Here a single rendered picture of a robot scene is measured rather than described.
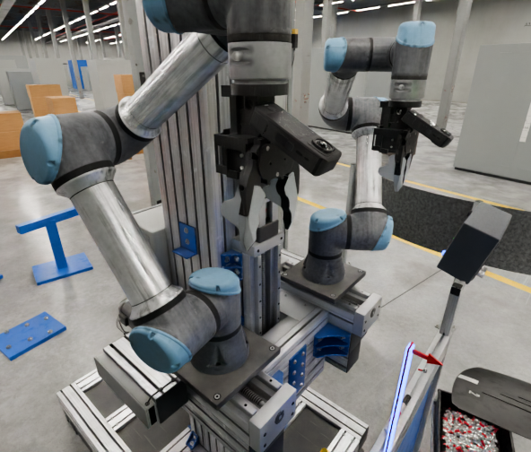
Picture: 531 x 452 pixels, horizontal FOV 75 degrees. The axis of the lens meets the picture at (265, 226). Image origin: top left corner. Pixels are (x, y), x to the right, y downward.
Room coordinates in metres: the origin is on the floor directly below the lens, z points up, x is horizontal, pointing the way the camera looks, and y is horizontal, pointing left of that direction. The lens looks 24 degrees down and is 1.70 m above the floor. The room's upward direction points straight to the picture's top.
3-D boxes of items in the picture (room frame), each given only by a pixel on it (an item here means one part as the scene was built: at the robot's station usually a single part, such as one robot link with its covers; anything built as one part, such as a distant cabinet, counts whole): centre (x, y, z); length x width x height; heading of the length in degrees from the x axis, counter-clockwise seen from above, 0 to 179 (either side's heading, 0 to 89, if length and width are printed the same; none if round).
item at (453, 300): (0.95, -0.62, 0.96); 0.03 x 0.03 x 0.20; 50
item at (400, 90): (0.83, -0.32, 1.65); 0.08 x 0.08 x 0.05
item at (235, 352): (0.68, 0.12, 1.09); 0.15 x 0.15 x 0.10
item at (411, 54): (0.84, -0.32, 1.73); 0.09 x 0.08 x 0.11; 175
